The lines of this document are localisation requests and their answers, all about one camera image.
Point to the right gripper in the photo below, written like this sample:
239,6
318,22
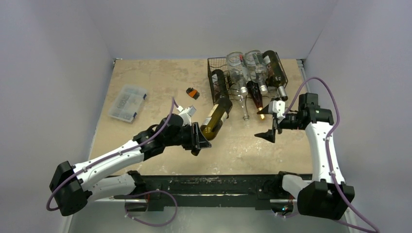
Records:
276,123

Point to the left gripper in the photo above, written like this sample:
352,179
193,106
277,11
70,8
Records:
197,140

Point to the dark green wine bottle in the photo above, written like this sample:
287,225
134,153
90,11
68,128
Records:
216,117

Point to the clear glass bottle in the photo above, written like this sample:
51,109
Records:
258,70
238,71

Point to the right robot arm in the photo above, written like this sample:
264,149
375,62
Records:
327,195

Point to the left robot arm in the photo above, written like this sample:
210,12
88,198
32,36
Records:
72,186

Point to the clear slim empty bottle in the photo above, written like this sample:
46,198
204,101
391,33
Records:
244,109

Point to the red bottle gold cap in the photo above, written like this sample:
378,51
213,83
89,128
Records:
254,91

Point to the dark bottle upper far right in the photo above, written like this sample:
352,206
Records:
276,75

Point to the green bottle silver cap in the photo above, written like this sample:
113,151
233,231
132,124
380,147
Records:
219,84

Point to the orange hex key set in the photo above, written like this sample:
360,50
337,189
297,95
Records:
193,93

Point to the clear plastic organizer box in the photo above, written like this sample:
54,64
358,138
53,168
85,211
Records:
127,103

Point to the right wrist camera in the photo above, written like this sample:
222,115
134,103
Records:
277,109

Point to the black wire wine rack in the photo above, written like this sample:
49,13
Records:
233,89

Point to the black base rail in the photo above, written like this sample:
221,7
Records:
258,191

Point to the aluminium frame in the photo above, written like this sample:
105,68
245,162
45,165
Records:
125,184

